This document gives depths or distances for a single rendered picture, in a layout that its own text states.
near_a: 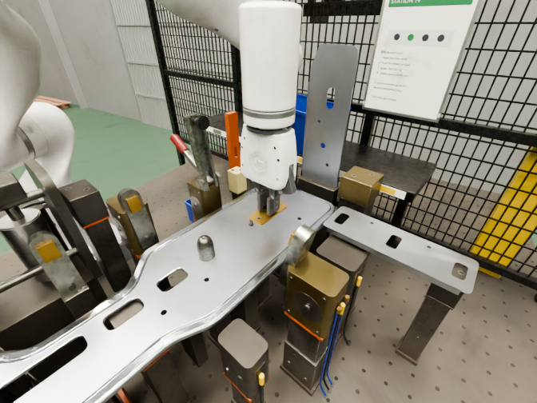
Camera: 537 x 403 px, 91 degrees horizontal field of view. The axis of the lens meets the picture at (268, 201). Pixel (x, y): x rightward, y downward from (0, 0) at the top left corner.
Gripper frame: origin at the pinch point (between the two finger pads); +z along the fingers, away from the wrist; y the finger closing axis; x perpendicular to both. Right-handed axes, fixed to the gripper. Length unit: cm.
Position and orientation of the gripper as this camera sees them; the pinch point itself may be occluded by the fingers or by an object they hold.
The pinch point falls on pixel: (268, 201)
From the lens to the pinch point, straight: 52.2
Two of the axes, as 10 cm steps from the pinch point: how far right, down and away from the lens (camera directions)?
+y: 7.6, 3.7, -5.4
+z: -0.1, 8.3, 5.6
